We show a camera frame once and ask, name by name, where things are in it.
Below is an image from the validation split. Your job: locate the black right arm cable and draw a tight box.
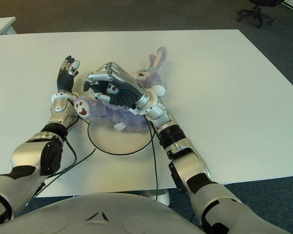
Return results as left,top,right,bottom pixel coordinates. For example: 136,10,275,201
144,117,160,200

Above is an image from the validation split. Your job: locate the grey table pedestal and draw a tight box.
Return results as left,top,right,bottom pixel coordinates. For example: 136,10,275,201
141,189,171,205

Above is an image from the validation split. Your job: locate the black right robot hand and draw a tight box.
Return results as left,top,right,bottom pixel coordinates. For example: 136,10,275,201
83,61,147,107

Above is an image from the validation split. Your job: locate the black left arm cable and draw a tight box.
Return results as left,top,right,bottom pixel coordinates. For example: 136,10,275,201
35,114,97,197

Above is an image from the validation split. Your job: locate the white neighbouring desk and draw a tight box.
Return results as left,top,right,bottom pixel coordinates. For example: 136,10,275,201
0,16,17,44

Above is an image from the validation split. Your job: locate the purple plush bunny doll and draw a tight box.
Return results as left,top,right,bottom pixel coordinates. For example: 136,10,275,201
73,46,168,132

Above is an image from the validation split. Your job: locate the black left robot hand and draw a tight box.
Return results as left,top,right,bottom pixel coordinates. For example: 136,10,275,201
56,55,81,94

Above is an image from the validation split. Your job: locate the black office chair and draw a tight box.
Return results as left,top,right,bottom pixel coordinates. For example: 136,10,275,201
236,0,283,29

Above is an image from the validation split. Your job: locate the grey robot torso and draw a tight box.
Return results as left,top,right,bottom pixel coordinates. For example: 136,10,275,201
0,192,203,234

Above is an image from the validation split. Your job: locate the white plate black rim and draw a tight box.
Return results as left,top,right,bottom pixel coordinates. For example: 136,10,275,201
87,120,154,156

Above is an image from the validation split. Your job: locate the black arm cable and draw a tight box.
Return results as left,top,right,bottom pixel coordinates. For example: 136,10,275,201
35,114,97,197
144,117,160,200

